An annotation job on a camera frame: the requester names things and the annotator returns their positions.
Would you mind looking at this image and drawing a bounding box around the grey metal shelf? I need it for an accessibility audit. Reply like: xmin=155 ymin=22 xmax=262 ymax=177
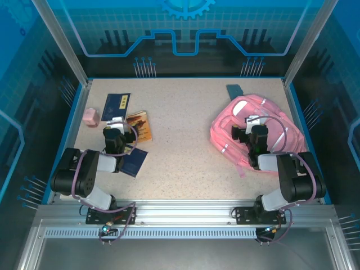
xmin=16 ymin=218 xmax=360 ymax=270

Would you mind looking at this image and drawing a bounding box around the pink backpack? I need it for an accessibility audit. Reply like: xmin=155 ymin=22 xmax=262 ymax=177
xmin=209 ymin=95 xmax=307 ymax=178

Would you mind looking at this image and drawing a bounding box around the small pink box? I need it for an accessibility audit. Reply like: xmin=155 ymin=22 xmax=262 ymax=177
xmin=83 ymin=108 xmax=100 ymax=128

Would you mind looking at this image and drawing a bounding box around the grey-blue pouch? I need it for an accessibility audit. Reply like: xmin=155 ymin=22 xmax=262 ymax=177
xmin=226 ymin=83 xmax=244 ymax=101

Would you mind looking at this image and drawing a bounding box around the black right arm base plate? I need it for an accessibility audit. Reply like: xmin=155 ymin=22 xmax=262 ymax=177
xmin=235 ymin=206 xmax=290 ymax=225

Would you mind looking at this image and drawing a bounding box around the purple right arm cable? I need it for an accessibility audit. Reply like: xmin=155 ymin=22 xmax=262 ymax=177
xmin=253 ymin=115 xmax=318 ymax=244

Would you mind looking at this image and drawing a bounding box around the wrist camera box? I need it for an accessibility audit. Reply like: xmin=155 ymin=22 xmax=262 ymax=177
xmin=245 ymin=114 xmax=267 ymax=133
xmin=107 ymin=116 xmax=125 ymax=135

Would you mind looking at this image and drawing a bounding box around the brown picture cover book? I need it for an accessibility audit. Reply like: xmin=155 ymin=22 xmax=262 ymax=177
xmin=125 ymin=110 xmax=153 ymax=142

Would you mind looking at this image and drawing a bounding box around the aluminium frame post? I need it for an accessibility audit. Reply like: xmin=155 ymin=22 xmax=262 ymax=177
xmin=282 ymin=0 xmax=340 ymax=87
xmin=30 ymin=0 xmax=94 ymax=87

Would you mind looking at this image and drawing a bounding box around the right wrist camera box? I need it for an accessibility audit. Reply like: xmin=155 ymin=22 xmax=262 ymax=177
xmin=245 ymin=114 xmax=267 ymax=133

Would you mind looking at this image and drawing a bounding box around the aluminium mounting rail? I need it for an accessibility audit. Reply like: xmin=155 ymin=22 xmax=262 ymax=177
xmin=38 ymin=200 xmax=335 ymax=226

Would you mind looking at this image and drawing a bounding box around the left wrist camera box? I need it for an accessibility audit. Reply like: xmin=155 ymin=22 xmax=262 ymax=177
xmin=107 ymin=116 xmax=125 ymax=135

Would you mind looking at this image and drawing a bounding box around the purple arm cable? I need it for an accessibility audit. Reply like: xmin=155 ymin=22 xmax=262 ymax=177
xmin=71 ymin=120 xmax=139 ymax=244
xmin=253 ymin=115 xmax=318 ymax=244

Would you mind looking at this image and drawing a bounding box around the small lit cable connector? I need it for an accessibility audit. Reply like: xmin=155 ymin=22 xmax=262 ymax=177
xmin=263 ymin=224 xmax=283 ymax=236
xmin=101 ymin=222 xmax=118 ymax=235

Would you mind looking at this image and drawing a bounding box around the navy book with yellow label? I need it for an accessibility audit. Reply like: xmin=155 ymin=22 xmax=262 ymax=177
xmin=100 ymin=92 xmax=132 ymax=122
xmin=120 ymin=145 xmax=149 ymax=178

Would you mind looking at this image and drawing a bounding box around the slotted grey cable duct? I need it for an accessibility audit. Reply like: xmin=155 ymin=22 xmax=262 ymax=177
xmin=44 ymin=228 xmax=258 ymax=240

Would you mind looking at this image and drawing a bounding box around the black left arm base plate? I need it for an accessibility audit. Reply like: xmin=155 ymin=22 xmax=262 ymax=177
xmin=85 ymin=206 xmax=137 ymax=225

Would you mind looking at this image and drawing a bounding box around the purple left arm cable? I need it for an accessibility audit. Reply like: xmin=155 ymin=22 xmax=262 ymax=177
xmin=71 ymin=120 xmax=139 ymax=244

